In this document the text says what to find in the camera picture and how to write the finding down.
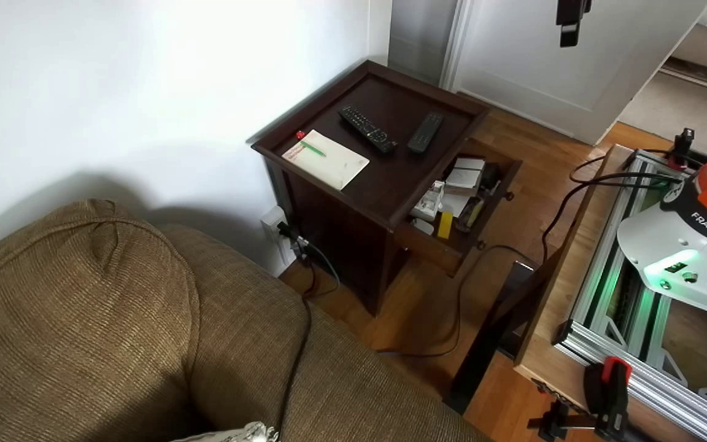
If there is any flat white box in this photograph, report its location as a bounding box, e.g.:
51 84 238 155
442 171 481 198
450 155 488 181

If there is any black and red clamp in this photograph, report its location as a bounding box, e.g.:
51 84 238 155
582 353 637 442

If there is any looped black floor cable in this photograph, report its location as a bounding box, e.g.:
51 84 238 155
374 243 536 362

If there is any long black remote control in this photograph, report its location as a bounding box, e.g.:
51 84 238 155
337 106 400 158

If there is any dark wooden table drawer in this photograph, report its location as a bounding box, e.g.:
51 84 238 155
391 136 527 281

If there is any brown fabric sofa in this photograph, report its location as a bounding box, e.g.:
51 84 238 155
0 197 487 442

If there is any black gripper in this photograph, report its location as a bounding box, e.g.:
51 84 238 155
555 0 595 50

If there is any white notepad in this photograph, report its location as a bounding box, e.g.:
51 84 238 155
280 128 371 193

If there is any black stand bar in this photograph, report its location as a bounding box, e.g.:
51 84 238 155
442 257 538 416

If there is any white wall outlet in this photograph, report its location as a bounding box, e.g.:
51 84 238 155
258 203 295 246

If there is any dark wooden side table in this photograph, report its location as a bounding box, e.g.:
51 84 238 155
247 56 497 316

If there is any small black clamp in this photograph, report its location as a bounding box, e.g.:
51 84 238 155
669 125 700 171

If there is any black power plug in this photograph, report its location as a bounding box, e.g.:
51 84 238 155
277 219 325 266

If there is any thin black floor cable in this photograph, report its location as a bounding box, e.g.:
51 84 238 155
272 243 322 433

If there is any small yellow item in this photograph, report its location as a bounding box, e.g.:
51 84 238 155
434 208 458 241

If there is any white door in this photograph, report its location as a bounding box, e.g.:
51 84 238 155
441 0 707 147

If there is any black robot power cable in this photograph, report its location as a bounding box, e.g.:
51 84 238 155
540 155 689 268

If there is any aluminium profile robot frame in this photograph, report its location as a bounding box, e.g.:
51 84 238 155
554 146 707 442

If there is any short black remote control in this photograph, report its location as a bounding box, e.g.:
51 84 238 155
406 111 447 158

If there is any aluminium frame machine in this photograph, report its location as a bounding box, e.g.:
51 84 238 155
514 142 707 442

